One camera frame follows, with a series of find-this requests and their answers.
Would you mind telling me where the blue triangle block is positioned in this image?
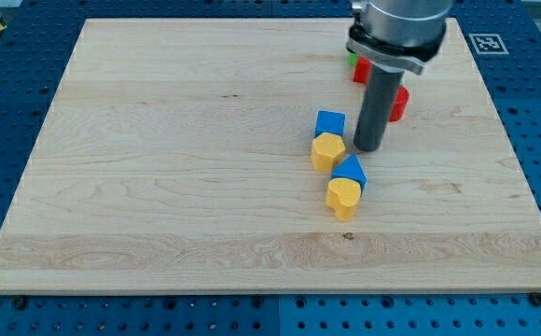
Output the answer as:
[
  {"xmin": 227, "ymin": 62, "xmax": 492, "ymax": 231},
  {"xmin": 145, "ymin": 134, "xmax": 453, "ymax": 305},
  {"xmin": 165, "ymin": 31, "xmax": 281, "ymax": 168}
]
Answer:
[{"xmin": 330, "ymin": 154, "xmax": 368, "ymax": 193}]

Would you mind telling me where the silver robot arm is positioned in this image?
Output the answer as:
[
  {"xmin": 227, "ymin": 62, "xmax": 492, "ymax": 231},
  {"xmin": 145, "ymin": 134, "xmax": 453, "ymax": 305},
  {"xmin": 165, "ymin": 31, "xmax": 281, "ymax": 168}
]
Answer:
[{"xmin": 346, "ymin": 0, "xmax": 452, "ymax": 75}]

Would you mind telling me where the yellow hexagon block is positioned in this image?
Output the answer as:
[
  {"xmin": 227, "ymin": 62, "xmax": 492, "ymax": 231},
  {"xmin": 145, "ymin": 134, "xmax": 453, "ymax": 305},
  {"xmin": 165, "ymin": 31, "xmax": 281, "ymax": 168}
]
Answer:
[{"xmin": 311, "ymin": 133, "xmax": 346, "ymax": 174}]

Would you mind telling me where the yellow heart block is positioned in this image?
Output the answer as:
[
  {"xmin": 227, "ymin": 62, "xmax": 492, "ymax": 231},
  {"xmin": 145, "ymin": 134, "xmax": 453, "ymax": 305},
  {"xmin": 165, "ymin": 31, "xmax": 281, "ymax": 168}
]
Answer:
[{"xmin": 326, "ymin": 177, "xmax": 362, "ymax": 221}]

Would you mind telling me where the wooden board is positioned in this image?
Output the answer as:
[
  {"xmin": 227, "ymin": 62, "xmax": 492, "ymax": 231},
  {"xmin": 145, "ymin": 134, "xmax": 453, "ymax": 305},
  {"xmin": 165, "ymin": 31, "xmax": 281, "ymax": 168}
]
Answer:
[{"xmin": 0, "ymin": 19, "xmax": 541, "ymax": 296}]

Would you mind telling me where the blue cube block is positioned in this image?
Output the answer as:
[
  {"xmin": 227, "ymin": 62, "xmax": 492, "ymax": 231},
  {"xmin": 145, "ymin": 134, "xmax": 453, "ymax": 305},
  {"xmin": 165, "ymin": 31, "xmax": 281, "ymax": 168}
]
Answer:
[{"xmin": 314, "ymin": 110, "xmax": 346, "ymax": 137}]

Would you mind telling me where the red square block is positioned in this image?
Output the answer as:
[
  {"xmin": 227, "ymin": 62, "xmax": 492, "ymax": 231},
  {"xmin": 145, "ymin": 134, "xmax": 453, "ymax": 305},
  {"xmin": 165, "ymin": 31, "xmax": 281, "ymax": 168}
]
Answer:
[{"xmin": 353, "ymin": 57, "xmax": 373, "ymax": 85}]

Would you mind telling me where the green block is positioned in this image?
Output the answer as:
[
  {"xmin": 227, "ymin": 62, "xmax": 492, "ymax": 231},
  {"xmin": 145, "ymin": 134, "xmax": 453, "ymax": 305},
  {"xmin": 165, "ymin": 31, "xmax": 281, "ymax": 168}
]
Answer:
[{"xmin": 348, "ymin": 53, "xmax": 358, "ymax": 67}]

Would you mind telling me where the red cylinder block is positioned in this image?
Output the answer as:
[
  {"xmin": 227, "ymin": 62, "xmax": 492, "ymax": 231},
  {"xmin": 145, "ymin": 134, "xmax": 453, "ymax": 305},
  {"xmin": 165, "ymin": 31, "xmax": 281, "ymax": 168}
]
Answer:
[{"xmin": 389, "ymin": 85, "xmax": 409, "ymax": 122}]

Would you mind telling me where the white fiducial marker tag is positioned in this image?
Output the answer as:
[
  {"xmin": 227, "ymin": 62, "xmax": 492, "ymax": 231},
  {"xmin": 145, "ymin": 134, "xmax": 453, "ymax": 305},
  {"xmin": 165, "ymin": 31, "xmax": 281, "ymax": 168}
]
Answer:
[{"xmin": 469, "ymin": 34, "xmax": 508, "ymax": 55}]

